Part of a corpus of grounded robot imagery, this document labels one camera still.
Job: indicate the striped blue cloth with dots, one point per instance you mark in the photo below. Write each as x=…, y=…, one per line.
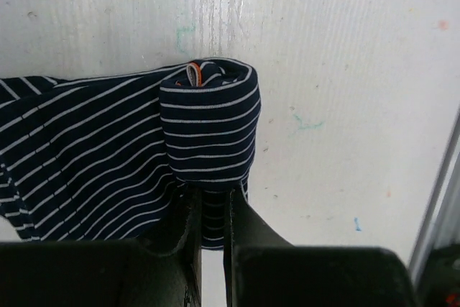
x=104, y=158

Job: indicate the aluminium rail frame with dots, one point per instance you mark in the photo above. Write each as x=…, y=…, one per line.
x=440, y=226

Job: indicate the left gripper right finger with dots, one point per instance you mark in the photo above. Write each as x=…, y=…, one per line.
x=263, y=269

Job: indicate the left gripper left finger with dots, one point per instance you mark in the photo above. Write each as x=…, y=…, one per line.
x=161, y=267

